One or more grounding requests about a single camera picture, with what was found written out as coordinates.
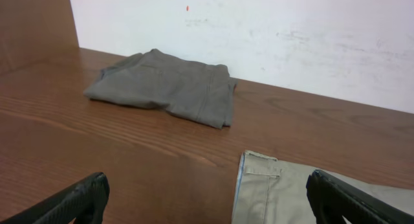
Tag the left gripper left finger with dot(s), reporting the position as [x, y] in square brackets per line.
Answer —
[83, 202]

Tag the folded grey shorts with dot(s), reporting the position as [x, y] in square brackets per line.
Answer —
[192, 90]

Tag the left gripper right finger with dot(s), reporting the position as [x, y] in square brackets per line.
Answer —
[334, 201]

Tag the beige khaki shorts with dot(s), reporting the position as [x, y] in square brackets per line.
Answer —
[272, 191]

